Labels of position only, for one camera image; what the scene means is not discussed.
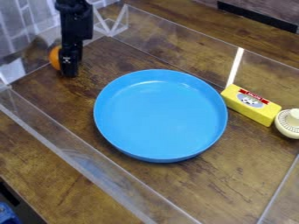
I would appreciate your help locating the cream round toy mushroom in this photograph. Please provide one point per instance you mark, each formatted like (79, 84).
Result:
(288, 122)

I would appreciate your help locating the blue object at corner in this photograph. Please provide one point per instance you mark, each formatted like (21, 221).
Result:
(7, 215)

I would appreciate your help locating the yellow toy butter block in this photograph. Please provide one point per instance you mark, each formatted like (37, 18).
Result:
(252, 105)

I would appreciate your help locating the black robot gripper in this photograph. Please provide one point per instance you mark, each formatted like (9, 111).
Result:
(77, 26)

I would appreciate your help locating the orange toy ball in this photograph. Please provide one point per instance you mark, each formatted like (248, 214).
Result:
(55, 58)

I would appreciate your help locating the clear acrylic enclosure wall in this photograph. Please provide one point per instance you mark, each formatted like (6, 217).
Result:
(78, 181)

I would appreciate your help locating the round blue tray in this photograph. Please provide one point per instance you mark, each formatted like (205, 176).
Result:
(161, 115)

